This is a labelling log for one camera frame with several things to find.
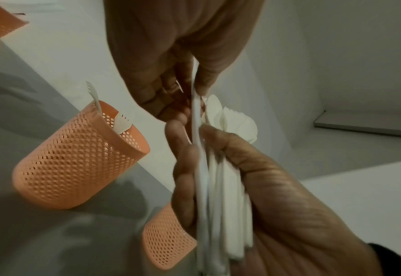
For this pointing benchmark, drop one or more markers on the person's left hand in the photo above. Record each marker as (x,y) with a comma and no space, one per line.
(289,215)

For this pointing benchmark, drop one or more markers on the person's right hand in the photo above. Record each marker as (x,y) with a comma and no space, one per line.
(173,40)

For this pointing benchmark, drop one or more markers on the bunch of white plastic cutlery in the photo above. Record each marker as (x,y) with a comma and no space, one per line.
(227,188)

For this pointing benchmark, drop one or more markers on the white plastic fork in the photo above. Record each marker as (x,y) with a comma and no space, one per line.
(93,94)
(122,124)

